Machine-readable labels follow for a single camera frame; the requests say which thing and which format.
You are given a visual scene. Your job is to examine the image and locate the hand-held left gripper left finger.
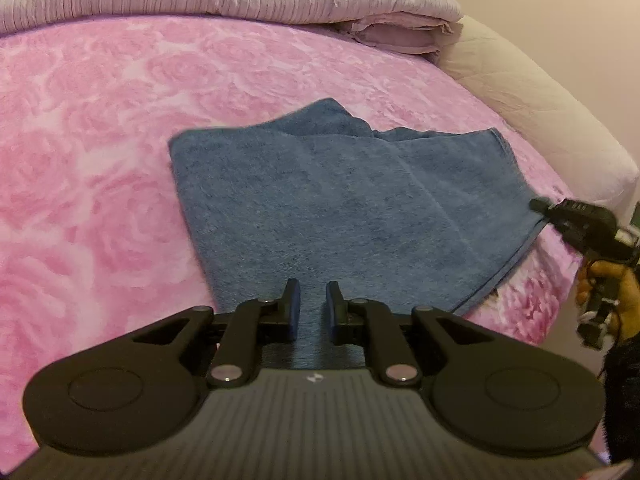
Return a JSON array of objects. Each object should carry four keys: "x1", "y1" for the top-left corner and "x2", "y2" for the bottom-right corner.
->
[{"x1": 132, "y1": 278, "x2": 302, "y2": 388}]

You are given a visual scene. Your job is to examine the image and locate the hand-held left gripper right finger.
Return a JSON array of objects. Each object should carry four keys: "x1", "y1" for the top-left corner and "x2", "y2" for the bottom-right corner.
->
[{"x1": 325, "y1": 281, "x2": 493, "y2": 388}]

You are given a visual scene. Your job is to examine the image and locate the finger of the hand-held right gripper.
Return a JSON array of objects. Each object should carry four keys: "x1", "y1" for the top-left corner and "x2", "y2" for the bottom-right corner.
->
[{"x1": 529, "y1": 198, "x2": 567, "y2": 222}]

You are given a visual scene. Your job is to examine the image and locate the blue terry towel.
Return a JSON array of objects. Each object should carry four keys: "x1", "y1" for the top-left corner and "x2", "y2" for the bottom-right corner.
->
[{"x1": 168, "y1": 97, "x2": 548, "y2": 368}]

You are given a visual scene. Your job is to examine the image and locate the person's right forearm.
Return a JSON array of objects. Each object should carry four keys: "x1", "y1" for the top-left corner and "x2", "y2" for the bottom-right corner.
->
[{"x1": 597, "y1": 330, "x2": 640, "y2": 467}]

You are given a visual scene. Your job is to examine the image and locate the person's right hand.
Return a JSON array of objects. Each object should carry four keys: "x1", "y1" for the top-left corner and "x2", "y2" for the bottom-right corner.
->
[{"x1": 575, "y1": 260, "x2": 640, "y2": 333}]

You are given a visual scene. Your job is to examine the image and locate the cream quilted mattress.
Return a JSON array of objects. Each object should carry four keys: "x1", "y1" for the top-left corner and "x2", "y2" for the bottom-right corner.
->
[{"x1": 440, "y1": 15, "x2": 640, "y2": 211}]

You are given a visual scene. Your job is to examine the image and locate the folded lilac sheet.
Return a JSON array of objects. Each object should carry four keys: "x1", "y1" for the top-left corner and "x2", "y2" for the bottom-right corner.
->
[{"x1": 344, "y1": 15, "x2": 459, "y2": 64}]

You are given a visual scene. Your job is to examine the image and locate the pink rose print blanket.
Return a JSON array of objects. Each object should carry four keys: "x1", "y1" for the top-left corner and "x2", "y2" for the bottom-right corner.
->
[{"x1": 0, "y1": 15, "x2": 587, "y2": 461}]

